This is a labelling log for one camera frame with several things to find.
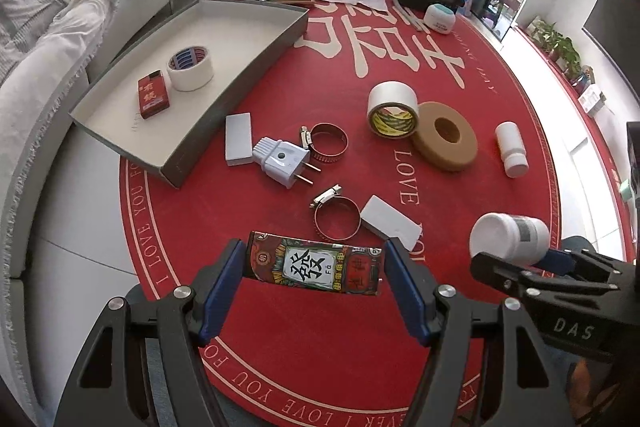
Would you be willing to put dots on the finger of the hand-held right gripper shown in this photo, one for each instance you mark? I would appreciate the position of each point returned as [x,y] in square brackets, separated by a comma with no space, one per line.
[556,263]
[500,272]

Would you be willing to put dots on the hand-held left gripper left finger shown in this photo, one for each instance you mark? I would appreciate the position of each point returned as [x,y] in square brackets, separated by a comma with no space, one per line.
[224,294]

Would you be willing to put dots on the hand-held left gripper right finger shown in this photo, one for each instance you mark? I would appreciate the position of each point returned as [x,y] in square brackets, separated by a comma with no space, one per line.
[406,294]

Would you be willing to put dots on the large white bottle grey label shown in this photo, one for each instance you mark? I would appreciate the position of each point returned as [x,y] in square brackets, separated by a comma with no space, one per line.
[500,234]

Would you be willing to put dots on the patterned dark red card box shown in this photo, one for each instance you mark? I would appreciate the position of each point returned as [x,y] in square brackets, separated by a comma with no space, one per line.
[312,264]

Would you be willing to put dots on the small white bottle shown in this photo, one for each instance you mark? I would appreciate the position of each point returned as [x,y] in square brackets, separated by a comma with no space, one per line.
[511,147]

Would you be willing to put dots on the white rectangular block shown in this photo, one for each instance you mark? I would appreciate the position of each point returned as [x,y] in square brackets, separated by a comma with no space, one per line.
[390,219]
[239,139]

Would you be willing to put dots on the grey tray with white inside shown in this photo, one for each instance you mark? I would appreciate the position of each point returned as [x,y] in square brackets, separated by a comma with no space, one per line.
[200,57]

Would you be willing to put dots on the white power plug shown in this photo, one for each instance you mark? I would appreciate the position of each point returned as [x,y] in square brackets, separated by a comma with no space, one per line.
[277,159]

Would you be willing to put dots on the white tape roll yellow core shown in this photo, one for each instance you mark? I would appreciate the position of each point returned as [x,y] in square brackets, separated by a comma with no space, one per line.
[387,99]

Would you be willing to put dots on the small red box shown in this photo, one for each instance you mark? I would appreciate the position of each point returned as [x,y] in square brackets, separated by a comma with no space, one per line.
[152,96]

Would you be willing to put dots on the potted green plants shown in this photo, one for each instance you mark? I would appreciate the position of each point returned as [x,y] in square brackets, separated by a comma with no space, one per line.
[560,44]

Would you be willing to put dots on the white tape roll blue core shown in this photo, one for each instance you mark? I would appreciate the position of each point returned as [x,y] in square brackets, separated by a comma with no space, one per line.
[192,69]

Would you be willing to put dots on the white jar teal lid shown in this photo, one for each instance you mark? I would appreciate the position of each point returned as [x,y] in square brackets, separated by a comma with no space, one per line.
[440,19]

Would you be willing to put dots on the white flat sticks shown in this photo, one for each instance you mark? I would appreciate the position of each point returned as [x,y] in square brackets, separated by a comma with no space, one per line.
[407,14]

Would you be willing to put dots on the grey white covered sofa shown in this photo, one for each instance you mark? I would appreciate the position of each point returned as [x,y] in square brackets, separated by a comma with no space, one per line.
[45,32]

